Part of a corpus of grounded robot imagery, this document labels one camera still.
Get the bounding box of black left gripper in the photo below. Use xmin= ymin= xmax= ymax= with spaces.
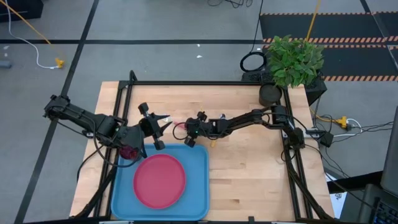
xmin=138 ymin=102 xmax=174 ymax=151

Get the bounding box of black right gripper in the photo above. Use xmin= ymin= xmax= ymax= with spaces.
xmin=182 ymin=111 xmax=214 ymax=148

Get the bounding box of spoon with orange handle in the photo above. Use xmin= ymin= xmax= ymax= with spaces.
xmin=210 ymin=113 xmax=226 ymax=148

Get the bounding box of red faceted cup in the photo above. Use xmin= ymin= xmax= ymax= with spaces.
xmin=119 ymin=145 xmax=141 ymax=161

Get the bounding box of red round plate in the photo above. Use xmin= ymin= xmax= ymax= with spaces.
xmin=133 ymin=154 xmax=187 ymax=210

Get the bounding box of blue plastic tray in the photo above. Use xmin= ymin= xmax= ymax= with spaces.
xmin=111 ymin=143 xmax=210 ymax=222

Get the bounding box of green plant in black pot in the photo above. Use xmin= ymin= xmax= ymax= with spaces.
xmin=258 ymin=34 xmax=325 ymax=107

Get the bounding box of black crate under plant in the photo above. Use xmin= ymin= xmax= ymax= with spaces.
xmin=241 ymin=70 xmax=328 ymax=106

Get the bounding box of black power adapter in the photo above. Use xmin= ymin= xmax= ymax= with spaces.
xmin=318 ymin=132 xmax=335 ymax=148

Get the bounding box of white paper sheet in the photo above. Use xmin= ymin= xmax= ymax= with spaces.
xmin=325 ymin=172 xmax=348 ymax=219

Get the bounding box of black box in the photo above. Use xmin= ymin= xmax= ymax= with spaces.
xmin=0 ymin=0 xmax=44 ymax=23

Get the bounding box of black hazard-striped floor mat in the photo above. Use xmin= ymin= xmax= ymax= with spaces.
xmin=259 ymin=11 xmax=398 ymax=82

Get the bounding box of grey monitor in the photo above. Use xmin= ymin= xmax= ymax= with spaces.
xmin=379 ymin=105 xmax=398 ymax=197

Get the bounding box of black keyboard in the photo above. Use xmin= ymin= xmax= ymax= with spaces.
xmin=371 ymin=198 xmax=398 ymax=224

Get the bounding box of black coiled cable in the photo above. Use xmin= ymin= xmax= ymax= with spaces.
xmin=239 ymin=0 xmax=267 ymax=73

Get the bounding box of yellow cable with plug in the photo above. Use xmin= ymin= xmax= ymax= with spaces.
xmin=0 ymin=0 xmax=65 ymax=69

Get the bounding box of white cable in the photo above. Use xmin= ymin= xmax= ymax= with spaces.
xmin=4 ymin=0 xmax=58 ymax=70

